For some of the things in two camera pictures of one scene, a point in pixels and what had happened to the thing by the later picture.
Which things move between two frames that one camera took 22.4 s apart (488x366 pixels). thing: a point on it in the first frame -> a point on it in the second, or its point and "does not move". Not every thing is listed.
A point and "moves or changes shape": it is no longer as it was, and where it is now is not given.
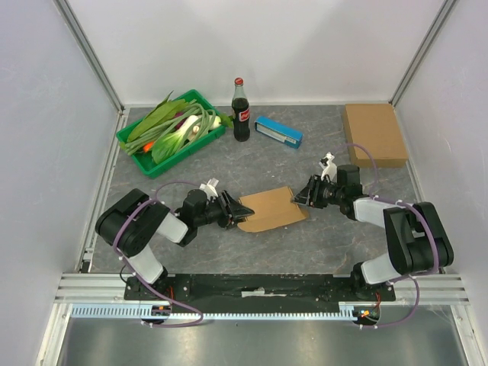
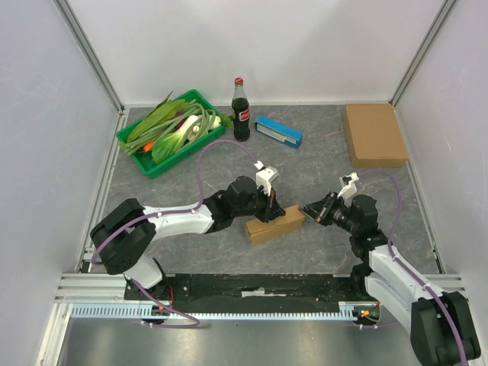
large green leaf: (162, 113) does not move
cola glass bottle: (241, 112) does not move
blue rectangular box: (279, 130) does not move
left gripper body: (225, 217) -> (261, 203)
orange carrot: (147, 146) does not move
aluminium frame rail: (94, 62) does not move
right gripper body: (314, 192) -> (328, 210)
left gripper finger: (237, 210) -> (273, 210)
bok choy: (165, 146) does not move
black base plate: (263, 289) does not move
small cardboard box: (271, 208) moves or changes shape
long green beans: (196, 120) does not move
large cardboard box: (377, 127) does not move
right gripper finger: (303, 197) -> (318, 209)
